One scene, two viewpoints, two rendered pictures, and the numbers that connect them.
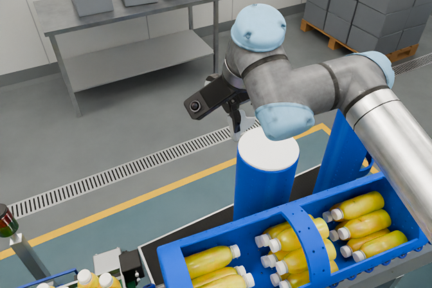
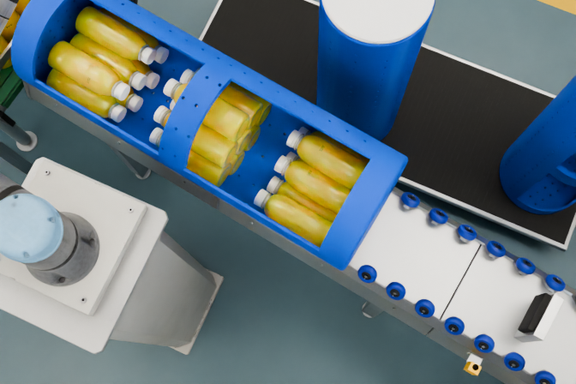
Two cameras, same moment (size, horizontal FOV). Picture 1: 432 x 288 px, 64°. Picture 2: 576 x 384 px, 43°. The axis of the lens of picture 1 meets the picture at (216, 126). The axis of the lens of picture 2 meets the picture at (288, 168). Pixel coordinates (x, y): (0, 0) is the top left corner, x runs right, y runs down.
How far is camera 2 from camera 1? 1.06 m
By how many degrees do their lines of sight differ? 42
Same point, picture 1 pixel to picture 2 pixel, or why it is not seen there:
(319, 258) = (177, 141)
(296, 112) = not seen: outside the picture
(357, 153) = (561, 139)
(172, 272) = (36, 5)
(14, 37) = not seen: outside the picture
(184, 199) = not seen: outside the picture
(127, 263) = not seen: outside the picture
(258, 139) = not seen: outside the picture
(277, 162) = (355, 21)
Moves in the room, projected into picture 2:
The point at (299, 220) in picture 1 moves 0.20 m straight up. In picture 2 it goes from (200, 88) to (183, 49)
